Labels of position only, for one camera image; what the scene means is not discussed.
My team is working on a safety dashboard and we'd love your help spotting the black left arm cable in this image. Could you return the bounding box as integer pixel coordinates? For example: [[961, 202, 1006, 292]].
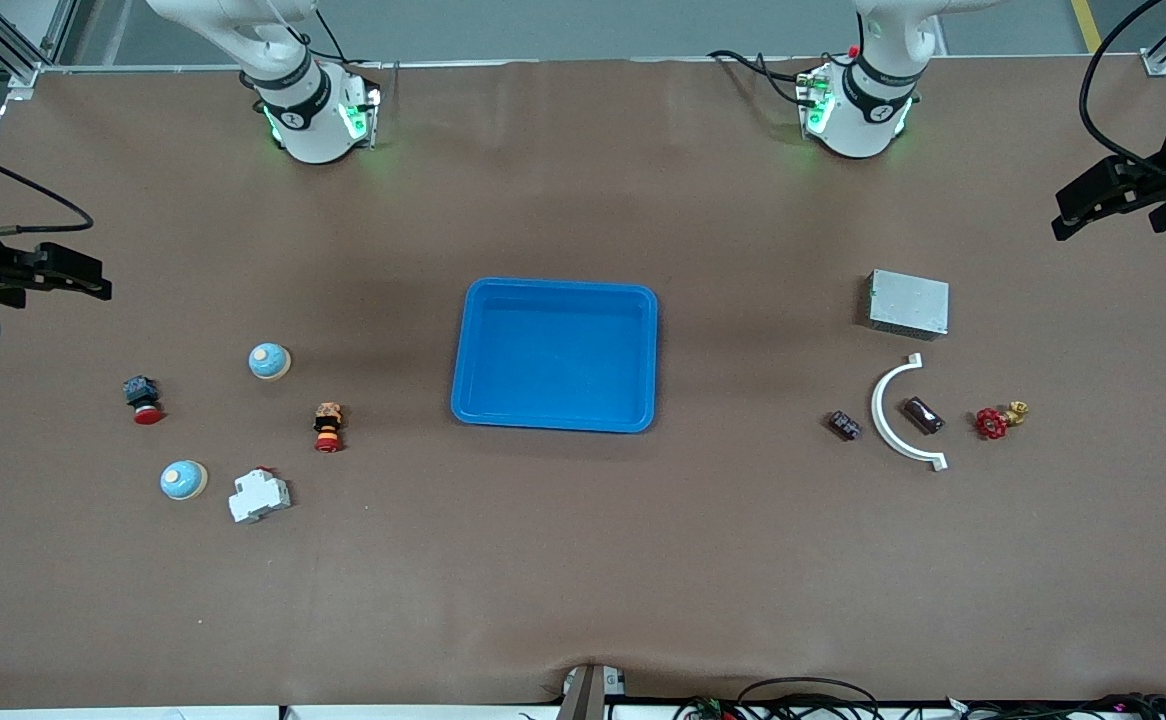
[[1079, 0, 1166, 186]]

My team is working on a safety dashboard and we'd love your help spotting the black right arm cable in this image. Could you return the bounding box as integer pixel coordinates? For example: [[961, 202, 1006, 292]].
[[0, 135, 95, 237]]

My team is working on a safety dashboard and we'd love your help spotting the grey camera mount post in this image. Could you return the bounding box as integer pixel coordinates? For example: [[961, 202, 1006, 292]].
[[558, 665, 629, 720]]

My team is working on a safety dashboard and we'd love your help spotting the black base cable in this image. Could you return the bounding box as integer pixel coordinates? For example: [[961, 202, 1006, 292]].
[[311, 8, 386, 69], [707, 48, 816, 107]]

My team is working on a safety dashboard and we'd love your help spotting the brown table cover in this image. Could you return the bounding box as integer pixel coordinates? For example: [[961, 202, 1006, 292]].
[[0, 58, 1166, 707]]

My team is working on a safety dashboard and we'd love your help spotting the red handwheel brass valve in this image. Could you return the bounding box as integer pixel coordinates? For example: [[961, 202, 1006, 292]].
[[975, 401, 1030, 442]]

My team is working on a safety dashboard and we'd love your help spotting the grey metal box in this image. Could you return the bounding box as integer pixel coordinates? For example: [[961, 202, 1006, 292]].
[[865, 269, 951, 340]]

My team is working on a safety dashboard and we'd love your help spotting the black left base cable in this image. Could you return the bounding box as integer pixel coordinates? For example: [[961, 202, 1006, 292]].
[[707, 48, 816, 107]]

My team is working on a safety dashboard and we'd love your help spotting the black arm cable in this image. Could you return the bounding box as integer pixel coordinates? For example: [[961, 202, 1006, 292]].
[[1079, 0, 1166, 186], [0, 135, 95, 237]]

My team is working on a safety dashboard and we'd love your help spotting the black cable bundle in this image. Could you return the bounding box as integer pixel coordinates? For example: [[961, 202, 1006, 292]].
[[673, 677, 1166, 720]]

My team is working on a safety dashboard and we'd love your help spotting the black right base cable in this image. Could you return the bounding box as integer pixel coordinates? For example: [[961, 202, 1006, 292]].
[[311, 8, 386, 69]]

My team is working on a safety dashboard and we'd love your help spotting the white curved plastic bracket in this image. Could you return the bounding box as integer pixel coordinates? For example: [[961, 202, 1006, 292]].
[[871, 353, 948, 472]]

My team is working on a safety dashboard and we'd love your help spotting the blue service bell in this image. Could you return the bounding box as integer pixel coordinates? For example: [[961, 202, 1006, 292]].
[[248, 342, 292, 381], [160, 460, 209, 501]]

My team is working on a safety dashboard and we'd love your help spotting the white circuit breaker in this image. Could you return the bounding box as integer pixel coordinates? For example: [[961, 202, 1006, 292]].
[[228, 467, 292, 524]]

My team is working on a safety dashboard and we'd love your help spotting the red pushbutton switch black body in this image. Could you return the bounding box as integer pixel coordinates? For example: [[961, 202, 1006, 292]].
[[123, 375, 165, 426]]

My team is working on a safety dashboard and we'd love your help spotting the blue plastic tray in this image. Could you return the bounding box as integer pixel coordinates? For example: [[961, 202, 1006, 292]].
[[450, 278, 660, 434]]

